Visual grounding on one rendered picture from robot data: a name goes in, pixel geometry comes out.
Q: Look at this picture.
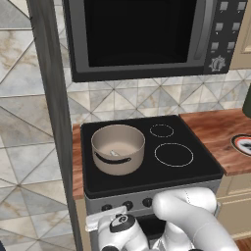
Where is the black burner knob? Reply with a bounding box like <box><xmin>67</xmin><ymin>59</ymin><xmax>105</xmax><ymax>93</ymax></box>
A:
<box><xmin>122</xmin><ymin>200</ymin><xmax>134</xmax><ymax>212</ymax></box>
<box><xmin>101</xmin><ymin>203</ymin><xmax>114</xmax><ymax>213</ymax></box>
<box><xmin>141</xmin><ymin>197</ymin><xmax>155</xmax><ymax>209</ymax></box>

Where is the black microwave oven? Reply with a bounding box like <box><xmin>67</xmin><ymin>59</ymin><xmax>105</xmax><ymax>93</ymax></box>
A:
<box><xmin>62</xmin><ymin>0</ymin><xmax>250</xmax><ymax>83</ymax></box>

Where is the black hob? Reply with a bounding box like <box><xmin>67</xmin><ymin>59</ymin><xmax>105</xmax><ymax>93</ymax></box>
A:
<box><xmin>79</xmin><ymin>114</ymin><xmax>226</xmax><ymax>200</ymax></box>

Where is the grey oven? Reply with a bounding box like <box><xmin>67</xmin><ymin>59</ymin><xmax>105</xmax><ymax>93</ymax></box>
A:
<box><xmin>83</xmin><ymin>178</ymin><xmax>225</xmax><ymax>251</ymax></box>

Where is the tall dark grey panel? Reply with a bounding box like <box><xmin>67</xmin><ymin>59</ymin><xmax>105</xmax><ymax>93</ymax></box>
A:
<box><xmin>25</xmin><ymin>0</ymin><xmax>83</xmax><ymax>251</ymax></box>

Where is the beige narrow cupboard front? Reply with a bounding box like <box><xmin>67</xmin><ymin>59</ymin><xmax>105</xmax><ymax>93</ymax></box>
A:
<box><xmin>75</xmin><ymin>197</ymin><xmax>93</xmax><ymax>251</ymax></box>

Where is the black white orange plate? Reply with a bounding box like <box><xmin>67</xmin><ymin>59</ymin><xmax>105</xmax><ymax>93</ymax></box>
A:
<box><xmin>229</xmin><ymin>133</ymin><xmax>251</xmax><ymax>158</ymax></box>

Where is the dark green round object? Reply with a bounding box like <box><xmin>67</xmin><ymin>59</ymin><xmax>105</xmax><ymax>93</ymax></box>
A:
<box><xmin>241</xmin><ymin>82</ymin><xmax>251</xmax><ymax>120</ymax></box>

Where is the beige drawer front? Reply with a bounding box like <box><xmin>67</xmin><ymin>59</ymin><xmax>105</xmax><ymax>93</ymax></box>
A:
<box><xmin>216</xmin><ymin>174</ymin><xmax>251</xmax><ymax>199</ymax></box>

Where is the beige pot with black handle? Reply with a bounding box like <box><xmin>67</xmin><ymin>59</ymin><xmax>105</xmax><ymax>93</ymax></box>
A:
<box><xmin>90</xmin><ymin>124</ymin><xmax>146</xmax><ymax>176</ymax></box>

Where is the grey oven door handle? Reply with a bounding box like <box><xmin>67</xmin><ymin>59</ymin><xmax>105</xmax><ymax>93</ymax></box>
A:
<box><xmin>84</xmin><ymin>201</ymin><xmax>223</xmax><ymax>233</ymax></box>

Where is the grey microwave door handle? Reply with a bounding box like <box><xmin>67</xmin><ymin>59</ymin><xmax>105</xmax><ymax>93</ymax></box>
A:
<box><xmin>193</xmin><ymin>0</ymin><xmax>212</xmax><ymax>62</ymax></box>

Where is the beige wall cupboard door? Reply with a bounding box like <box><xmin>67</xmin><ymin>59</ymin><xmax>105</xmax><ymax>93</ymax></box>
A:
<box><xmin>228</xmin><ymin>0</ymin><xmax>251</xmax><ymax>71</ymax></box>

